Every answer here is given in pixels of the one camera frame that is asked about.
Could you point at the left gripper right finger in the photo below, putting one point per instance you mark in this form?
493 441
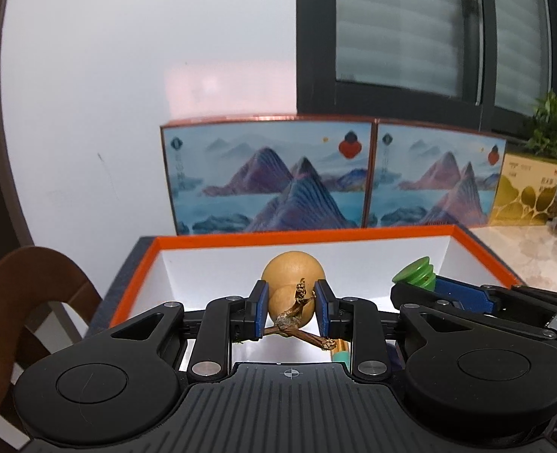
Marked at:
358 322

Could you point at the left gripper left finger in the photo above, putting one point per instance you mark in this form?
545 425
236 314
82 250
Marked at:
224 322

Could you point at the teal small object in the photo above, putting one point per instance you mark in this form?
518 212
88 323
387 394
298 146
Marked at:
342 357

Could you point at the tan gourd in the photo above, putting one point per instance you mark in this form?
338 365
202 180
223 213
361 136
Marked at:
291 299

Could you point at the green ribbed disc toy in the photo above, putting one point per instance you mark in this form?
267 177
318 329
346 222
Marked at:
419 273

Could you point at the orange storage box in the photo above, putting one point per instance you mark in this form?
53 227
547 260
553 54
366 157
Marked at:
194 270

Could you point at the left mountain painting panel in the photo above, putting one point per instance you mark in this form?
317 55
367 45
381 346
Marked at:
267 174

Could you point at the mountain painting panel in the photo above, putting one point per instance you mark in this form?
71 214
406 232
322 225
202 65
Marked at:
432 176
267 174

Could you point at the right mountain painting panel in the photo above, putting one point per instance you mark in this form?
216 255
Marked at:
432 176

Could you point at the yellow gift box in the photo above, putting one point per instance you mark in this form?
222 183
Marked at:
526 192

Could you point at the brown wooden chair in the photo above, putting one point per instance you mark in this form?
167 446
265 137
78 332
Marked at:
29 278

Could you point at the dark framed window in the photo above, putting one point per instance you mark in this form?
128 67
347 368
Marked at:
480 65

